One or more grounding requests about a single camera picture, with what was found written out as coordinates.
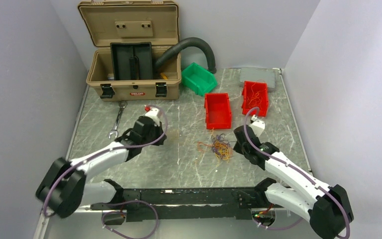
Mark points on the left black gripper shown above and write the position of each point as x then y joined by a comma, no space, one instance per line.
159,130

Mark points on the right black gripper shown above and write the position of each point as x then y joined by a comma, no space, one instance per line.
237,148

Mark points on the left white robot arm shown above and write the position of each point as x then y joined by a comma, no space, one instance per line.
66,186

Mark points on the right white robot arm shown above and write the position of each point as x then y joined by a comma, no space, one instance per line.
326,208

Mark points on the silver combination wrench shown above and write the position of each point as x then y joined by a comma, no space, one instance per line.
113,133

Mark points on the left red plastic bin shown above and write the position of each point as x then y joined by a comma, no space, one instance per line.
218,114

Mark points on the red plastic bin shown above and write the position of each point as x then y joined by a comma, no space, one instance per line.
218,114
255,95

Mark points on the right red plastic bin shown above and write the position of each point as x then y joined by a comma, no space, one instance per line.
255,95

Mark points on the black toolbox tray insert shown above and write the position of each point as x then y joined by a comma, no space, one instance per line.
132,61

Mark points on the green plastic bin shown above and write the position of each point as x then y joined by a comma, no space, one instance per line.
198,79

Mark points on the tan plastic toolbox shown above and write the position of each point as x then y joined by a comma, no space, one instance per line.
129,36

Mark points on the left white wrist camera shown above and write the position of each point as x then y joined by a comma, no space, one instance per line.
154,113

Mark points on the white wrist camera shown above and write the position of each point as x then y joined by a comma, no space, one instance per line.
257,125
154,113

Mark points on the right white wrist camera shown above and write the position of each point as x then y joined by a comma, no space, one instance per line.
257,125

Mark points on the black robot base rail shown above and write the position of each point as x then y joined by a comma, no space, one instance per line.
241,203

